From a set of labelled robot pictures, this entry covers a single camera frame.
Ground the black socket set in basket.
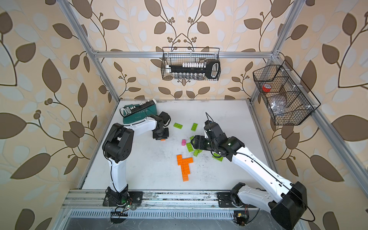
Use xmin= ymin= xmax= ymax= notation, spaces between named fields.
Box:
xmin=162 ymin=59 xmax=221 ymax=81

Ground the green tool case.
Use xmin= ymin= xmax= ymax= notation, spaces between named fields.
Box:
xmin=120 ymin=104 xmax=157 ymax=125

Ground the black wire basket wall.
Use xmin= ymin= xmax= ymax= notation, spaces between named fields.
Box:
xmin=161 ymin=46 xmax=221 ymax=81
xmin=253 ymin=60 xmax=321 ymax=126

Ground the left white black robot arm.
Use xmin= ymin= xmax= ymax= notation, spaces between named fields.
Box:
xmin=102 ymin=112 xmax=171 ymax=209

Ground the green lego brick lower right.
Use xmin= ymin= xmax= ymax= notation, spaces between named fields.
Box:
xmin=211 ymin=152 xmax=223 ymax=162

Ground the green lego brick centre left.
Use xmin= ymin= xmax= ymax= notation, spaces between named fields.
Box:
xmin=186 ymin=143 xmax=194 ymax=152

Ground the clear plastic bag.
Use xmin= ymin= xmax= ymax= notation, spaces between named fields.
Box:
xmin=270 ymin=95 xmax=287 ymax=116

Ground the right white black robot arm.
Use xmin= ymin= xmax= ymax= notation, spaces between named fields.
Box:
xmin=191 ymin=135 xmax=309 ymax=230

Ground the black bit holder on case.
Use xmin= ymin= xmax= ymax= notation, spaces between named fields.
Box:
xmin=120 ymin=99 xmax=157 ymax=117

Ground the green lego brick far right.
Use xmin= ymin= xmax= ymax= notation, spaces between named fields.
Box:
xmin=191 ymin=123 xmax=198 ymax=132

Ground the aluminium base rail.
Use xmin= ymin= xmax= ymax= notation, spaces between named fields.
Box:
xmin=59 ymin=186 xmax=272 ymax=222

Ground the red tape roll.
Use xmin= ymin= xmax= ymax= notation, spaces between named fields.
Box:
xmin=262 ymin=83 xmax=272 ymax=93

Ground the black wire basket back wall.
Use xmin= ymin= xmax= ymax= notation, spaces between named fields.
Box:
xmin=161 ymin=46 xmax=221 ymax=81

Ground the green lego brick far left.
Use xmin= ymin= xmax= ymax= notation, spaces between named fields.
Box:
xmin=173 ymin=123 xmax=183 ymax=129

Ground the black wire basket right wall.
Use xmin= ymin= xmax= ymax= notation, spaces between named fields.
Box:
xmin=253 ymin=60 xmax=321 ymax=126

